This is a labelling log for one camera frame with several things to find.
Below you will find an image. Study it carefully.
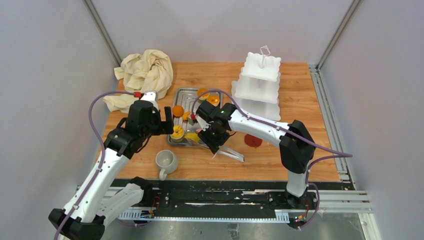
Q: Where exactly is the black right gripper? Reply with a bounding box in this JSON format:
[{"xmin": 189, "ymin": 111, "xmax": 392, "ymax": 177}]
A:
[{"xmin": 198, "ymin": 122, "xmax": 230, "ymax": 154}]

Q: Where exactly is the orange topped tart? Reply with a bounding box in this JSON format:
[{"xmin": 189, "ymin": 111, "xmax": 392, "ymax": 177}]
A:
[
  {"xmin": 196, "ymin": 88, "xmax": 210, "ymax": 101},
  {"xmin": 206, "ymin": 95, "xmax": 221, "ymax": 107}
]

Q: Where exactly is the yellow cake slice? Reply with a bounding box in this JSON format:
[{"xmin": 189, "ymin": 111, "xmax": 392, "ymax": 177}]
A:
[{"xmin": 184, "ymin": 132, "xmax": 200, "ymax": 143}]

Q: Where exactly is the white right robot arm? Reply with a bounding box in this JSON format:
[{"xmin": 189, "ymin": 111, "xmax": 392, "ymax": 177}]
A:
[{"xmin": 194, "ymin": 101, "xmax": 316, "ymax": 209}]

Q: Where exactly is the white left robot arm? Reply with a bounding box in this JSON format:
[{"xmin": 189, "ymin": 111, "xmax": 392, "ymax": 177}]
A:
[{"xmin": 48, "ymin": 100, "xmax": 174, "ymax": 240}]

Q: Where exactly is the yellow glazed donut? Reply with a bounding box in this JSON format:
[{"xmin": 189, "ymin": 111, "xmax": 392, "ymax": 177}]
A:
[{"xmin": 170, "ymin": 125, "xmax": 185, "ymax": 140}]

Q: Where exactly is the stainless steel tray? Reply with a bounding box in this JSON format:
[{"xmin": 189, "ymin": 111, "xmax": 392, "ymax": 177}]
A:
[{"xmin": 166, "ymin": 87, "xmax": 208, "ymax": 149}]

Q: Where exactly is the orange ball fruit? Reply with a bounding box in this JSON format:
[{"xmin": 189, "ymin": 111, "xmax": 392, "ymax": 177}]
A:
[{"xmin": 171, "ymin": 105, "xmax": 185, "ymax": 118}]

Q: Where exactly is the white ceramic mug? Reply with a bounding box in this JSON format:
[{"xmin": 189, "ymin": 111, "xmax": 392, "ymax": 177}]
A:
[{"xmin": 155, "ymin": 150, "xmax": 179, "ymax": 181}]

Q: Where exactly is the red apple coaster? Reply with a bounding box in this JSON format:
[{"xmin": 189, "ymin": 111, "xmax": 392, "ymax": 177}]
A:
[{"xmin": 244, "ymin": 134, "xmax": 263, "ymax": 148}]

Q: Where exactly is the white three-tier dessert stand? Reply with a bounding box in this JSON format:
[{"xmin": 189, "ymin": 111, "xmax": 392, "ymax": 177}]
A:
[{"xmin": 231, "ymin": 45, "xmax": 281, "ymax": 121}]

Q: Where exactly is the cream crumpled cloth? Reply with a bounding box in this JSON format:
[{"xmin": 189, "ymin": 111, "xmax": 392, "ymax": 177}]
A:
[{"xmin": 114, "ymin": 49, "xmax": 174, "ymax": 99}]

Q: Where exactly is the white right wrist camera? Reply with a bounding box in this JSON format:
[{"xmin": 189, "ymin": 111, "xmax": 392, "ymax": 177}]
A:
[{"xmin": 195, "ymin": 114, "xmax": 210, "ymax": 131}]

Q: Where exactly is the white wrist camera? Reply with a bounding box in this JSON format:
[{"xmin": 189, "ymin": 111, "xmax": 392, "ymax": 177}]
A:
[
  {"xmin": 195, "ymin": 114, "xmax": 210, "ymax": 131},
  {"xmin": 140, "ymin": 90, "xmax": 159, "ymax": 110}
]

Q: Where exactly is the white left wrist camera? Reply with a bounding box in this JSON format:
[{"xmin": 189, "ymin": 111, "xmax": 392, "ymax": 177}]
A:
[{"xmin": 140, "ymin": 90, "xmax": 159, "ymax": 110}]

